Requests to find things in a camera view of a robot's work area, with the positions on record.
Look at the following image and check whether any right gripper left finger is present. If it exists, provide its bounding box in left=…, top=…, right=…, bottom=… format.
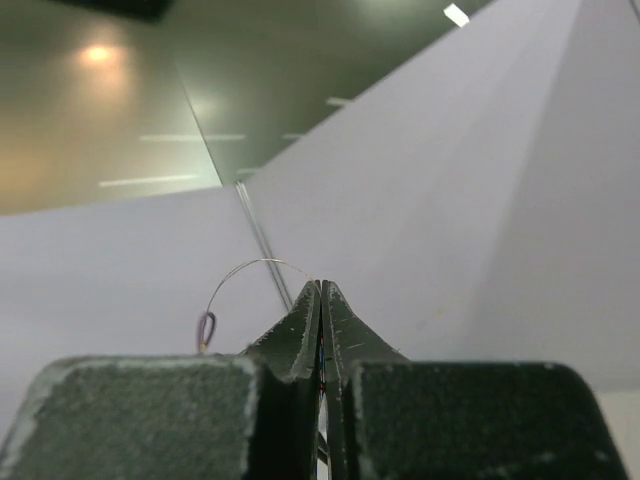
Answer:
left=1, top=282, right=321, bottom=479

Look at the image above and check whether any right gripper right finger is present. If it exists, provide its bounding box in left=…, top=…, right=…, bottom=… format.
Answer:
left=321, top=281, right=628, bottom=479

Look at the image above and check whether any thin wire light string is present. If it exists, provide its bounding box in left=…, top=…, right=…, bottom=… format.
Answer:
left=197, top=257, right=317, bottom=353

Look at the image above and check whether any left aluminium corner post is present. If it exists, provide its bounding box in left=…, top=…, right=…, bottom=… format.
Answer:
left=235, top=181, right=293, bottom=311

